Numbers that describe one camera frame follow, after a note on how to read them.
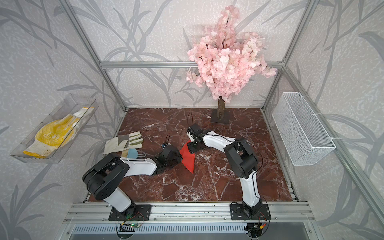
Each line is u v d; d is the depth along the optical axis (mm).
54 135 640
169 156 724
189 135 889
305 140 596
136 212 718
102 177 463
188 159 909
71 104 769
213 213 755
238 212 727
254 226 741
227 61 576
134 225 704
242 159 516
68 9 710
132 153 956
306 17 739
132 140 997
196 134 765
